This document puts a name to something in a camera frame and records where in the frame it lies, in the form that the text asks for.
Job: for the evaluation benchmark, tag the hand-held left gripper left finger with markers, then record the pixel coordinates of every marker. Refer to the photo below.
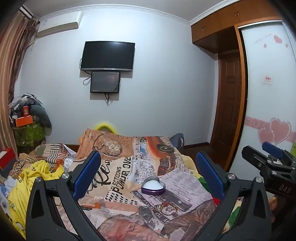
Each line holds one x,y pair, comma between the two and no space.
87,171

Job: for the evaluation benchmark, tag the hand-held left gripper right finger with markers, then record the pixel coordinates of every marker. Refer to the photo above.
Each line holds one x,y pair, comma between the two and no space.
209,171

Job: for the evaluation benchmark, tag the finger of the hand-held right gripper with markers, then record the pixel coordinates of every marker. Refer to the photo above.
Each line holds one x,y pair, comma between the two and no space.
254,157
272,148

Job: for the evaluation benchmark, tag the purple heart-shaped tin box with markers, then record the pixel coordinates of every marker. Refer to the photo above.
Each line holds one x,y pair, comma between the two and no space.
152,191

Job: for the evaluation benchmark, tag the person's right hand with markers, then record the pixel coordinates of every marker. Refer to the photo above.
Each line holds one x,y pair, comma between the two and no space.
273,208

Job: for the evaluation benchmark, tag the newspaper print blanket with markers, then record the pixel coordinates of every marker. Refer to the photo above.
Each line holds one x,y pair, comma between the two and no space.
120,162

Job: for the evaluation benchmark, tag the dark blue bag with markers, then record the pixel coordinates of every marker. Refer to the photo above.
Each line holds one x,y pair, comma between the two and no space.
177,141

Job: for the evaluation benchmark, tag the white heart-sticker sliding door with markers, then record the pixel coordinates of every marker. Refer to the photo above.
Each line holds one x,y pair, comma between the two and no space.
266,104

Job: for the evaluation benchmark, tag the brown wooden door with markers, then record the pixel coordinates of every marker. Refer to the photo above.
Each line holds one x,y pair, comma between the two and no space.
227,99

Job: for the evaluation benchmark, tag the green patterned bag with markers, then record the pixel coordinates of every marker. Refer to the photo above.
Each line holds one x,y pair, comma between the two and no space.
30,135

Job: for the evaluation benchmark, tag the red and white door sticker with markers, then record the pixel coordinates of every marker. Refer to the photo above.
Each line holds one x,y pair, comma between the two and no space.
267,80

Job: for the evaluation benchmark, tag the yellow cloth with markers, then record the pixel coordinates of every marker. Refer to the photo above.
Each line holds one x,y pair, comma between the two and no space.
20,185

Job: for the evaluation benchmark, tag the grey cloth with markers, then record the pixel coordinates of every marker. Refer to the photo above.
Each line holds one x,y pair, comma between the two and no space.
44,115

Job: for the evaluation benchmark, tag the orange box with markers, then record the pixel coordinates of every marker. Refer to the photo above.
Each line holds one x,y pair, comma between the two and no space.
22,121

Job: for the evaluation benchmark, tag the red and white box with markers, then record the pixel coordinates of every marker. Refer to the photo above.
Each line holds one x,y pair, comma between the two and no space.
5,157

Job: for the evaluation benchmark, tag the small red box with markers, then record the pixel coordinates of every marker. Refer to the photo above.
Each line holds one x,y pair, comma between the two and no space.
25,111

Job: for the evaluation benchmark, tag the pile of clothes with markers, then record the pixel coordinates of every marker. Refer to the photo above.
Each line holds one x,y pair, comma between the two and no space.
23,100

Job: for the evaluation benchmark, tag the brown striped curtain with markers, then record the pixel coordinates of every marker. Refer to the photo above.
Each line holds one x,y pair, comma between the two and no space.
10,69

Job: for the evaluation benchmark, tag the wooden overhead cabinet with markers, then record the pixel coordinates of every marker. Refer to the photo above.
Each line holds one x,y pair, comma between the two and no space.
215,27

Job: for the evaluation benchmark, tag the white air conditioner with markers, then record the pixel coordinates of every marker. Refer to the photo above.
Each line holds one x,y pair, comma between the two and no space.
57,26

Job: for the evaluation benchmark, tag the small black wall monitor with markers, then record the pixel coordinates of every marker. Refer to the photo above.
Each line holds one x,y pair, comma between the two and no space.
105,82

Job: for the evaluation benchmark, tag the black wall television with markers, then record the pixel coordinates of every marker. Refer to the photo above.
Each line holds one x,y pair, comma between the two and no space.
107,55

